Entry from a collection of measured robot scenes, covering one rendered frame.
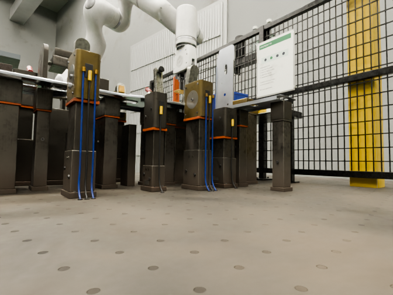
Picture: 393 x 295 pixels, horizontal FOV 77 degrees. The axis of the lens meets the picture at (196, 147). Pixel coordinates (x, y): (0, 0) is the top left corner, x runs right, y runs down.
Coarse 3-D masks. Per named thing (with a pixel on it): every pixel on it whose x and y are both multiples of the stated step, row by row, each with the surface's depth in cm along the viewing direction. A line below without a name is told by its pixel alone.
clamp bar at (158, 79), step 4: (156, 68) 113; (160, 68) 111; (156, 72) 113; (160, 72) 114; (156, 76) 113; (160, 76) 115; (156, 80) 112; (160, 80) 115; (156, 84) 112; (160, 84) 114; (156, 88) 112; (160, 88) 114
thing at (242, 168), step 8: (240, 112) 92; (248, 112) 95; (240, 120) 92; (248, 120) 95; (240, 128) 92; (240, 136) 92; (240, 144) 92; (240, 152) 92; (240, 160) 92; (240, 168) 92; (240, 176) 92; (240, 184) 91
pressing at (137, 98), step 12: (0, 72) 58; (12, 72) 60; (24, 84) 70; (48, 84) 70; (60, 84) 70; (60, 96) 79; (108, 96) 82; (120, 96) 81; (132, 96) 78; (120, 108) 97; (132, 108) 100; (180, 108) 99
